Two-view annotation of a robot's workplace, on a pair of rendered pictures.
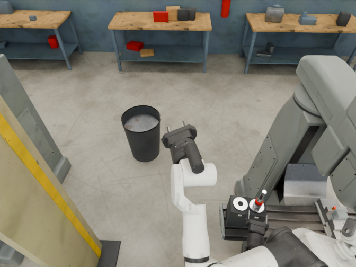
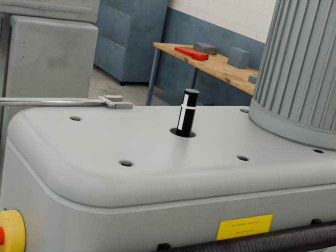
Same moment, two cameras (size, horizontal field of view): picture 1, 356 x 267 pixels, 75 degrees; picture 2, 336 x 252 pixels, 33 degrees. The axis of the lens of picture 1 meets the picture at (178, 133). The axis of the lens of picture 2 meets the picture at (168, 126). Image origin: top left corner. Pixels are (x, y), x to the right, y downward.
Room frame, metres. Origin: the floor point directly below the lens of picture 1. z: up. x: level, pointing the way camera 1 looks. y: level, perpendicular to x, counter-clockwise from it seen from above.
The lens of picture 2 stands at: (0.19, -1.53, 2.14)
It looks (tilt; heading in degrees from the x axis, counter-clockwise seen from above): 18 degrees down; 52
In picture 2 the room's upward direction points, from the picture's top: 11 degrees clockwise
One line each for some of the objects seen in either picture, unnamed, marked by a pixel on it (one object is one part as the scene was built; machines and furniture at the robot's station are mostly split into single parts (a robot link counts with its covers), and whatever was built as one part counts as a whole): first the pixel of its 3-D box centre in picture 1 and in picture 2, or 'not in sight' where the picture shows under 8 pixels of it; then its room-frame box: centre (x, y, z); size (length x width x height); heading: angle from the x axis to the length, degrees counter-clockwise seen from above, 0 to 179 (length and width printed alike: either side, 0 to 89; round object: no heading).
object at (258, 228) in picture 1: (256, 233); not in sight; (0.49, -0.44, 1.18); 0.13 x 0.12 x 0.10; 73
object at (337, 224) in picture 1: (342, 225); not in sight; (0.60, -1.04, 1.04); 0.12 x 0.06 x 0.04; 88
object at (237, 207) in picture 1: (245, 212); not in sight; (0.68, -0.44, 1.05); 0.22 x 0.12 x 0.20; 82
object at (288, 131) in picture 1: (284, 163); not in sight; (1.27, -0.98, 0.78); 0.50 x 0.46 x 1.56; 178
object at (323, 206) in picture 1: (337, 223); not in sight; (0.62, -1.04, 1.01); 0.35 x 0.15 x 0.11; 178
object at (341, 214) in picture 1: (339, 215); not in sight; (0.65, -1.04, 1.06); 0.06 x 0.05 x 0.06; 88
